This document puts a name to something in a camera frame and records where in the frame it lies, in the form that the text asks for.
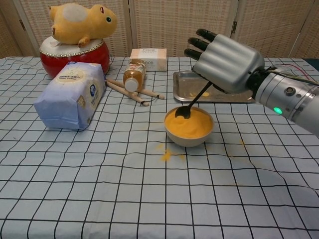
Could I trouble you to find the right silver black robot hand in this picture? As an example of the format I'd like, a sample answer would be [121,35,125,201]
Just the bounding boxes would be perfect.
[183,28,265,95]

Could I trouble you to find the black spoon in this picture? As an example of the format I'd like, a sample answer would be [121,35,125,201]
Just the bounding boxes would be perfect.
[174,83,212,119]

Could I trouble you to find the stainless steel tray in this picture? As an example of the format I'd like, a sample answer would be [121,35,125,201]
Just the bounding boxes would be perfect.
[172,71,257,103]

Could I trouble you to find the off-white bowl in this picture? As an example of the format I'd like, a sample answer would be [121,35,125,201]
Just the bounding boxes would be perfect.
[164,106,214,148]

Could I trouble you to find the yellow powder heap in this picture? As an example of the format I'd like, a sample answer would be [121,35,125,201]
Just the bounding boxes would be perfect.
[165,107,213,138]

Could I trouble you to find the peach white face tissue box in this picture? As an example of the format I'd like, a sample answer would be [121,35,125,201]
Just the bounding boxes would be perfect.
[130,48,168,72]

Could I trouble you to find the wooden drumstick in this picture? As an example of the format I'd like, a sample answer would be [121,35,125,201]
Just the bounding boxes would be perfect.
[106,82,150,107]
[106,79,164,100]

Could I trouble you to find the woven folding screen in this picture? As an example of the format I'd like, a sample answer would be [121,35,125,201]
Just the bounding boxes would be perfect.
[0,0,319,58]

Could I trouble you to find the amber drink bottle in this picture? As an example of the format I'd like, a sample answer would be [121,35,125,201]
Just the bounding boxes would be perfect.
[123,59,147,92]

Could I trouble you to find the spilled yellow powder patch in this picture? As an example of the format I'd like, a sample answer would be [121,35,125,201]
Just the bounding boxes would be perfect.
[159,148,186,162]

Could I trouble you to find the yellow plush toy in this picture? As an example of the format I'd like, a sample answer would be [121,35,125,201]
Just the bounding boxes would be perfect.
[48,2,118,48]

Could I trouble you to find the blue white tissue pack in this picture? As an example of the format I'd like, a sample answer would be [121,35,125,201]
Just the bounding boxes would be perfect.
[33,61,107,130]

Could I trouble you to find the blue checked tablecloth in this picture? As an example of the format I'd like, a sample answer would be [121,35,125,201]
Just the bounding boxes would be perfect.
[0,56,319,239]

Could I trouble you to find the red drum with white skin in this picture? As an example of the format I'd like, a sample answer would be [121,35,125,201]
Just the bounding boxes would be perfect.
[39,37,112,78]

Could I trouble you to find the red and black wrist wires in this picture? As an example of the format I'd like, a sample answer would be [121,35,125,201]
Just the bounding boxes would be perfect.
[268,64,319,86]

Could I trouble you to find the black drumstick cord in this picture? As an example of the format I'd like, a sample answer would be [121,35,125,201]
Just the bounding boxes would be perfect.
[139,95,160,106]

